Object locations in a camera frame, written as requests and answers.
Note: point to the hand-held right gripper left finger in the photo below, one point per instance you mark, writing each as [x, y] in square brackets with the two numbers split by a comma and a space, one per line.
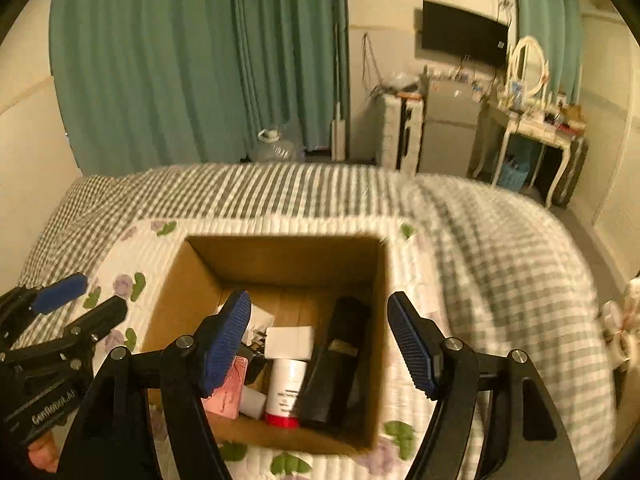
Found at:
[225, 345]

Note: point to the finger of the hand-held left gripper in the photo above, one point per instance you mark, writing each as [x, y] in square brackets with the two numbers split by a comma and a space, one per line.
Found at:
[62, 291]
[97, 317]

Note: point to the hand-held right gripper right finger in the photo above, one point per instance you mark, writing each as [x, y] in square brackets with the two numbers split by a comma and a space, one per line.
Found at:
[415, 345]

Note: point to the small black item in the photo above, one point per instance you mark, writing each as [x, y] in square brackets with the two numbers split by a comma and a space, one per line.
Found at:
[255, 362]

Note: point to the pink wallet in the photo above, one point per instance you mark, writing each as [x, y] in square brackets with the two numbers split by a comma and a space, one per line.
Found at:
[231, 390]

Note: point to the small white box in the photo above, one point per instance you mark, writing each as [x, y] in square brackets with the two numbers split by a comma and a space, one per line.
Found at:
[289, 342]

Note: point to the white cylindrical device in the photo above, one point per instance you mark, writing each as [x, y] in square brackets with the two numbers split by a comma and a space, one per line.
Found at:
[252, 403]

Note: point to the white bottle with red cap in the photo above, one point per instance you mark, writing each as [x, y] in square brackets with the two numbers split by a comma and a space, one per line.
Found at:
[285, 390]

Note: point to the black remote control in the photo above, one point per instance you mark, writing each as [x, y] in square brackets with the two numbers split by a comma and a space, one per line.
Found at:
[340, 350]

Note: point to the cardboard box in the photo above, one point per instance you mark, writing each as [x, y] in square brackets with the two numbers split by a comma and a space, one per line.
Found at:
[280, 270]

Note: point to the person's left hand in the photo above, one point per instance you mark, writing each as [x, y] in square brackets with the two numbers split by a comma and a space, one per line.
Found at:
[44, 455]

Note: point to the grey checkered blanket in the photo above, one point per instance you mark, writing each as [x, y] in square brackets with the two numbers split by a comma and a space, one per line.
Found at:
[500, 270]

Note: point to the blue plastic basket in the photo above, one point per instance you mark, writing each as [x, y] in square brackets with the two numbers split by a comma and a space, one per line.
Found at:
[514, 175]

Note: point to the clear water jug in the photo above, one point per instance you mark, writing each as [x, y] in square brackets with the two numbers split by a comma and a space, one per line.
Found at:
[275, 147]

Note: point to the cream quilted jacket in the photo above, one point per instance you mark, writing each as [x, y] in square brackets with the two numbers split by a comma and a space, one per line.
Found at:
[622, 320]

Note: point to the white drawer cabinet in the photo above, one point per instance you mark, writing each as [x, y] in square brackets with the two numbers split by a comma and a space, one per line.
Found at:
[402, 132]

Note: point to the silver refrigerator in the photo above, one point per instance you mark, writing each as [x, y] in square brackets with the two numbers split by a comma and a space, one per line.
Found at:
[450, 130]

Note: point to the white mop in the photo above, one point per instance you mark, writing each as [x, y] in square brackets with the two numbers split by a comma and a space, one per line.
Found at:
[339, 135]

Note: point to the dark suitcase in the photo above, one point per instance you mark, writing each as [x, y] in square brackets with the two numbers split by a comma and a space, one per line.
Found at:
[572, 170]

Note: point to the white vanity table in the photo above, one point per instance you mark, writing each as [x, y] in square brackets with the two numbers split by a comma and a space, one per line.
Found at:
[537, 132]

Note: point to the wide teal curtain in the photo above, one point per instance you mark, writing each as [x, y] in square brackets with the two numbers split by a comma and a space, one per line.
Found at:
[150, 60]

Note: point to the white oval vanity mirror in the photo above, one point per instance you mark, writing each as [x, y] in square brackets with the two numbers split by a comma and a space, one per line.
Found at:
[527, 67]

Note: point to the narrow teal curtain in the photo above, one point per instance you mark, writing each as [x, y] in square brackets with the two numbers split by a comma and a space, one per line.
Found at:
[292, 50]

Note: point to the teal curtain beside wardrobe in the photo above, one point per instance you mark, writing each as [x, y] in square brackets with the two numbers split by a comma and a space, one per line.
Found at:
[547, 15]

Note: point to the small picture frame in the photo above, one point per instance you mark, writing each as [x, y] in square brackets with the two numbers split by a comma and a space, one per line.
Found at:
[517, 94]

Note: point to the black wall television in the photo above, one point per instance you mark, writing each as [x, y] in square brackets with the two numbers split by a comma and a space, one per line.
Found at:
[465, 32]

